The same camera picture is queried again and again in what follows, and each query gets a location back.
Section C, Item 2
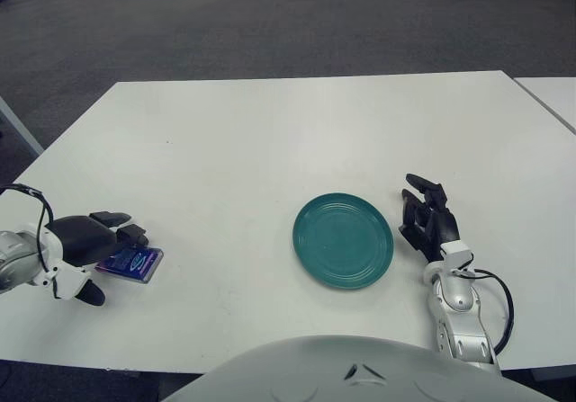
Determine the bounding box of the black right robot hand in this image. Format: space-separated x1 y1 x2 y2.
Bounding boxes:
398 173 474 271

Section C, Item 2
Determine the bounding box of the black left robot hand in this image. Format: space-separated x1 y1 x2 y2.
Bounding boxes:
42 211 150 308

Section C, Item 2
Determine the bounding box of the blue gum pack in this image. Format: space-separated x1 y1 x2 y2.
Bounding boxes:
94 246 164 284

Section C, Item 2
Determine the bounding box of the teal round plate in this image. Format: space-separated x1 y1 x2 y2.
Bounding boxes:
292 192 395 291

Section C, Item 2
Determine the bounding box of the grey robot torso shell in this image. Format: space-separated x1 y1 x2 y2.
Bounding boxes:
161 335 548 402

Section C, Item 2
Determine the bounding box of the adjacent white table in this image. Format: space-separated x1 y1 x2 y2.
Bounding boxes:
513 76 576 136

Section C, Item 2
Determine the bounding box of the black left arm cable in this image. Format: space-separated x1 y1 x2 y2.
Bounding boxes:
0 184 59 295

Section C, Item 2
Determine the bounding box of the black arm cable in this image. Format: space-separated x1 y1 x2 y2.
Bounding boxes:
454 269 515 356
0 184 59 295

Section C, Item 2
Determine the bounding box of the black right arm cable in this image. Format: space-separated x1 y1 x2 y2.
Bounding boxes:
454 269 515 356

